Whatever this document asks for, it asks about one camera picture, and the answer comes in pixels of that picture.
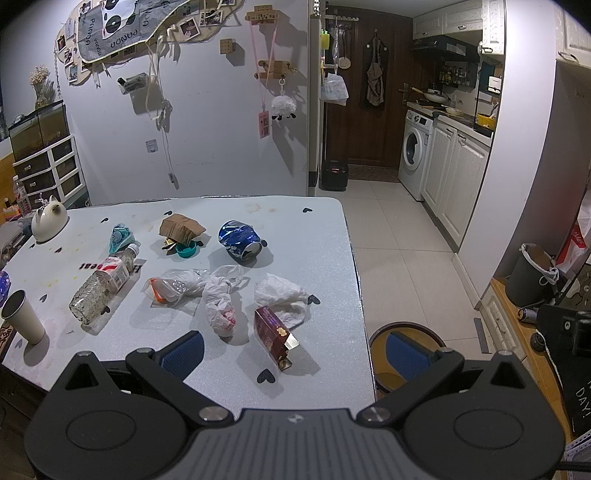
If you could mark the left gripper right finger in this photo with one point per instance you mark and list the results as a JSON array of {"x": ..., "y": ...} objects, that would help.
[{"x": 397, "y": 405}]

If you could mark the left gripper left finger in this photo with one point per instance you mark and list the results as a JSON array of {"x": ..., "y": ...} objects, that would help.
[{"x": 162, "y": 373}]

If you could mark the clear plastic wrapper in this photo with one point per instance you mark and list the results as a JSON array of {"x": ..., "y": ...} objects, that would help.
[{"x": 174, "y": 285}]

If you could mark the knotted white plastic bag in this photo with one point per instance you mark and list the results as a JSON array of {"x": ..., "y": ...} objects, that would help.
[{"x": 219, "y": 310}]

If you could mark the clear plastic water bottle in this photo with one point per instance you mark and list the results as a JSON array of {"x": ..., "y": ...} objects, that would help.
[{"x": 92, "y": 299}]

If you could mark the maroon snack box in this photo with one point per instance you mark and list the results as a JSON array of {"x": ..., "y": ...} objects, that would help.
[{"x": 275, "y": 336}]

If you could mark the blue face mask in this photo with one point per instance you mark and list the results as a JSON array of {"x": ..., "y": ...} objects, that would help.
[{"x": 121, "y": 237}]

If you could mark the torn brown cardboard piece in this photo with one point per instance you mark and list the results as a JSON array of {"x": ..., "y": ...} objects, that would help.
[{"x": 180, "y": 229}]

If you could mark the white tissue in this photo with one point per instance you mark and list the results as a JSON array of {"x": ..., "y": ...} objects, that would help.
[{"x": 286, "y": 299}]

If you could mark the crushed blue soda can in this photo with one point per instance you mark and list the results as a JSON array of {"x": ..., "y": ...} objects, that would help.
[{"x": 241, "y": 241}]

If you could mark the round brown trash bin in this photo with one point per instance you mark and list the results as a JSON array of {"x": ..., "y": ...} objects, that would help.
[{"x": 400, "y": 351}]

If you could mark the dark grey bucket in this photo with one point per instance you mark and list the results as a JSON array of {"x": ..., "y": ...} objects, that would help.
[{"x": 534, "y": 277}]

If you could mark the white paper cup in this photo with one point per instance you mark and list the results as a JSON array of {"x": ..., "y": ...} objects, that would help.
[{"x": 19, "y": 313}]

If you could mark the blue patterned packet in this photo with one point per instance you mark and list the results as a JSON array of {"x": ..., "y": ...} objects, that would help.
[{"x": 5, "y": 284}]

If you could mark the white cat figurine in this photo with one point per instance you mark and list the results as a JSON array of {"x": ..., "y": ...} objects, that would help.
[{"x": 49, "y": 219}]

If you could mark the red white paper bag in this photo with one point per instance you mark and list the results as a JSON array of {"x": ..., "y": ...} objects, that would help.
[{"x": 573, "y": 254}]

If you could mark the black floor heater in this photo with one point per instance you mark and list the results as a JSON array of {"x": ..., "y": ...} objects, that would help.
[{"x": 334, "y": 176}]

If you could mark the white kitchen cabinets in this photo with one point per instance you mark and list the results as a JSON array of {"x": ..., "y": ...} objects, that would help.
[{"x": 457, "y": 164}]

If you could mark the white drawer cabinet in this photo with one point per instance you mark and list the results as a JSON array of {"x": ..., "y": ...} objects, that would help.
[{"x": 54, "y": 171}]

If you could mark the white washing machine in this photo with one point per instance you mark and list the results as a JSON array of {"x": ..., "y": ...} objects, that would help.
[{"x": 415, "y": 152}]

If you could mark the pink hanging tag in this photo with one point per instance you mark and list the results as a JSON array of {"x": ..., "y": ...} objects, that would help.
[{"x": 264, "y": 124}]

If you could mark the glass fish tank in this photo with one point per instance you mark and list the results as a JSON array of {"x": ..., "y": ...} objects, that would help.
[{"x": 42, "y": 128}]

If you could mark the hanging apron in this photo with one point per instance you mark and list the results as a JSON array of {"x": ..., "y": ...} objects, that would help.
[{"x": 375, "y": 73}]

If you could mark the white plush sheep toy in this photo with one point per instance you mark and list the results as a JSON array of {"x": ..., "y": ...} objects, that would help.
[{"x": 283, "y": 107}]

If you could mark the hanging white plastic bag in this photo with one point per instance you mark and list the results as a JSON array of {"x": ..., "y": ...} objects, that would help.
[{"x": 334, "y": 90}]

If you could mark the dried flower bouquet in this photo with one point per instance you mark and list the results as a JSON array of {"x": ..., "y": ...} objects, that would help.
[{"x": 42, "y": 86}]

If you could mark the black range hood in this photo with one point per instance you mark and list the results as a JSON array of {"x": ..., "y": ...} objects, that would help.
[{"x": 447, "y": 48}]

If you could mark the panda wall hanging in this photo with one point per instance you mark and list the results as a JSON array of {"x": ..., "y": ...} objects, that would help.
[{"x": 97, "y": 33}]

